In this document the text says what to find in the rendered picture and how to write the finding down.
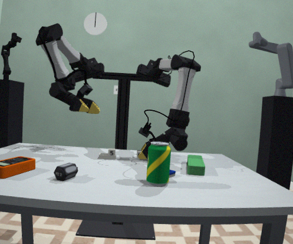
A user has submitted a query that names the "green soda can with yellow stripe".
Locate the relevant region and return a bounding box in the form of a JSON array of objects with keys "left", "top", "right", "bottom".
[{"left": 146, "top": 141, "right": 171, "bottom": 186}]

